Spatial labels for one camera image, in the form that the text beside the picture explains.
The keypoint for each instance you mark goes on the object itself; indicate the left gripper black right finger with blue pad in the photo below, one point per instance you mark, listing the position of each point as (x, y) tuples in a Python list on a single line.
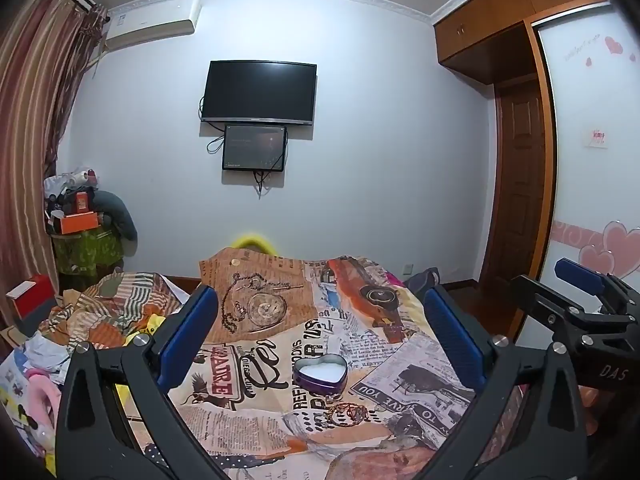
[(526, 420)]

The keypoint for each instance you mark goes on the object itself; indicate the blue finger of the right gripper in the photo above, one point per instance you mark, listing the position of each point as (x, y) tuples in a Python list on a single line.
[(580, 274)]

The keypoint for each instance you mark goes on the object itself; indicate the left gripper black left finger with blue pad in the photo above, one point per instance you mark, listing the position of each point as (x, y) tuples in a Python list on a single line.
[(116, 420)]

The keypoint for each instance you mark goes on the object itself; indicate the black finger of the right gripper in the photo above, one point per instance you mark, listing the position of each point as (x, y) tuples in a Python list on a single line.
[(549, 308)]

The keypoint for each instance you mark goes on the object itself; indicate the purple heart-shaped tin box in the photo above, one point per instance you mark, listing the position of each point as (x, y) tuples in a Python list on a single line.
[(325, 375)]

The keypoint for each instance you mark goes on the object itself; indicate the white wardrobe with hearts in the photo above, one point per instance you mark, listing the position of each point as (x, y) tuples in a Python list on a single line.
[(592, 61)]

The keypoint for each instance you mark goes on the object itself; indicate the pink plush toy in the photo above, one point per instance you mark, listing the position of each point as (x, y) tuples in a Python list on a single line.
[(43, 399)]

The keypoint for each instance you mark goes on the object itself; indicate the brown wooden door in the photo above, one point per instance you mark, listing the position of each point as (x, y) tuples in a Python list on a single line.
[(519, 186)]

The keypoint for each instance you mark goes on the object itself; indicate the striped patterned blanket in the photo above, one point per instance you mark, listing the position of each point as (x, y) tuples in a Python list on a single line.
[(107, 312)]

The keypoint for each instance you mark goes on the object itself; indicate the yellow cloth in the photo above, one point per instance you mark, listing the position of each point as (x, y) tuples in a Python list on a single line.
[(148, 326)]

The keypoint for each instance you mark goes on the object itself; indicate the red and white box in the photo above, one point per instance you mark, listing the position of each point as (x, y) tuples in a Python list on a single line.
[(27, 296)]

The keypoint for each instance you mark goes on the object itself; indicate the green cloth covered stand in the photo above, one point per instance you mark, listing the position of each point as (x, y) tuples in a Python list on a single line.
[(86, 252)]

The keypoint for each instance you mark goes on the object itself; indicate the orange box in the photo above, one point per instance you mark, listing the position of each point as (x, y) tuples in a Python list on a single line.
[(74, 223)]

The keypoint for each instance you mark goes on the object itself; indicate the newspaper print bed cover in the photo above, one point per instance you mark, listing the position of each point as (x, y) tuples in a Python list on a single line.
[(401, 401)]

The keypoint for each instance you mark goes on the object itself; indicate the yellow chair back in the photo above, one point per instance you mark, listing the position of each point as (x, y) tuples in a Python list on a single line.
[(256, 242)]

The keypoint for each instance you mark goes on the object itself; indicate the wooden overhead cabinet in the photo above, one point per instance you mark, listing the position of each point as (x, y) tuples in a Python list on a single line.
[(486, 40)]

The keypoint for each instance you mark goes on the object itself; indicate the striped red curtain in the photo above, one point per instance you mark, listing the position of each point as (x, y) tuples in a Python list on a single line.
[(44, 54)]

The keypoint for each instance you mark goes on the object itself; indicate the white air conditioner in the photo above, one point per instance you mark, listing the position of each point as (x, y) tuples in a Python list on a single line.
[(162, 20)]

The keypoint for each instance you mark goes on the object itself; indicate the small black wall monitor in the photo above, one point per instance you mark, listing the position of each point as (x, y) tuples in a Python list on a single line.
[(254, 148)]

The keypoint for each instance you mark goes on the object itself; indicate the black wall television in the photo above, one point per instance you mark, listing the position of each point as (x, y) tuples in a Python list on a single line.
[(264, 92)]

